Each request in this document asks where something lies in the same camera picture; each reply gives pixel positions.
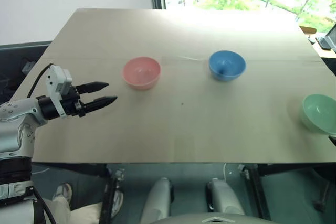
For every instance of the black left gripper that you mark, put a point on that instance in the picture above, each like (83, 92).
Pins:
(71, 103)

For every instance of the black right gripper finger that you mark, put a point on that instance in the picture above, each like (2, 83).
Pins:
(332, 136)

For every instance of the green plastic bowl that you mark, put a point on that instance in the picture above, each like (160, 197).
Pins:
(319, 112)

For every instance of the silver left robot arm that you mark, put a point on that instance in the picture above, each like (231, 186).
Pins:
(15, 119)

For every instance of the pink red plastic bowl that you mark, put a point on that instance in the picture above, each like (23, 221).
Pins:
(141, 73)

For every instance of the black table leg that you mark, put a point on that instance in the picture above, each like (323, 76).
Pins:
(107, 197)
(258, 192)

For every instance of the white grey sneaker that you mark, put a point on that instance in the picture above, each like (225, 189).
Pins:
(63, 192)
(117, 204)

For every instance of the beige trouser leg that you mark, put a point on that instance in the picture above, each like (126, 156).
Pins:
(78, 213)

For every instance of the silver left robot leg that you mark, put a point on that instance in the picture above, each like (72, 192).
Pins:
(157, 200)

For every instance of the silver robot leg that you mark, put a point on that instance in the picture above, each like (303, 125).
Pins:
(157, 200)
(225, 197)

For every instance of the silver right robot leg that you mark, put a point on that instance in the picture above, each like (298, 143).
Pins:
(225, 197)

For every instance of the blue plastic bowl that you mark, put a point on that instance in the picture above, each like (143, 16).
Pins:
(227, 65)

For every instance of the silver robot torso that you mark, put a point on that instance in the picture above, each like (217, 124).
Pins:
(210, 219)

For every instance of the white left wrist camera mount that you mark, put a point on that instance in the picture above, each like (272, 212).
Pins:
(58, 79)

